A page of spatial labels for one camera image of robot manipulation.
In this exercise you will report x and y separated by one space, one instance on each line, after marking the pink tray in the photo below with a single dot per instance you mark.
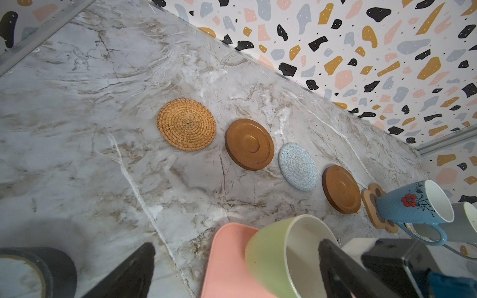
226 274

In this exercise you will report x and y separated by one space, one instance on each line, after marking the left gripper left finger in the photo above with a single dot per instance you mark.
131 279

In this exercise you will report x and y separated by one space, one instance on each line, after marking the blue mug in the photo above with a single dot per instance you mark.
422 202

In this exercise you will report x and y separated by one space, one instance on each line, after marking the grey mug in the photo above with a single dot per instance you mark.
462 229

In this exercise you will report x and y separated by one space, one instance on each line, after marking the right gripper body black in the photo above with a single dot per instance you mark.
409 269

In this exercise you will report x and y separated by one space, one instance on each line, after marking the black tape roll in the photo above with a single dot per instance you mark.
55 269

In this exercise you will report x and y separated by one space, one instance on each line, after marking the dark brown wooden coaster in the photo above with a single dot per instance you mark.
249 144

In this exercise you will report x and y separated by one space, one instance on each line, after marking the green mug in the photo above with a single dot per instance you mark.
283 257

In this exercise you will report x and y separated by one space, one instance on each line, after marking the light brown wooden coaster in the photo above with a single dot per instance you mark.
341 190

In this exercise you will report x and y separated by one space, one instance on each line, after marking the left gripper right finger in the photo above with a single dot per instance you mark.
345 278

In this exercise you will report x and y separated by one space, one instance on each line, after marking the brown rattan woven coaster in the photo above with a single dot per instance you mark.
187 124

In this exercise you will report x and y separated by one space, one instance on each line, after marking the light blue woven coaster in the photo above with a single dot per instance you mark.
298 167

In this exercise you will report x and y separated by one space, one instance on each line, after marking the cork paw coaster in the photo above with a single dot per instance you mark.
369 197

